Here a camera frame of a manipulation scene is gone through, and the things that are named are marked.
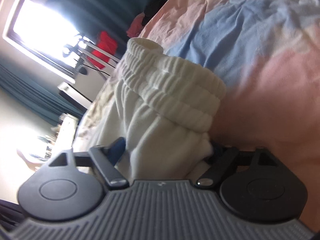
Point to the red cloth on rack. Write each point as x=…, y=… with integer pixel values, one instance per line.
x=105, y=48

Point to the cream pants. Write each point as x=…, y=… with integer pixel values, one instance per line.
x=162, y=100

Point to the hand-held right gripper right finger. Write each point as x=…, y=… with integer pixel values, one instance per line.
x=218, y=152

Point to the window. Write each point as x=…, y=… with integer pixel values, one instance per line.
x=42, y=30

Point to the narrow teal curtain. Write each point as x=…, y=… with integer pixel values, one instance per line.
x=27, y=92

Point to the pile of clothes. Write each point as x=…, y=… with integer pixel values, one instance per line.
x=142, y=21

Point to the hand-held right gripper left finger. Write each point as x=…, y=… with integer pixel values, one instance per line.
x=117, y=151

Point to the white desk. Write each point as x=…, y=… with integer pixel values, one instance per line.
x=66, y=130

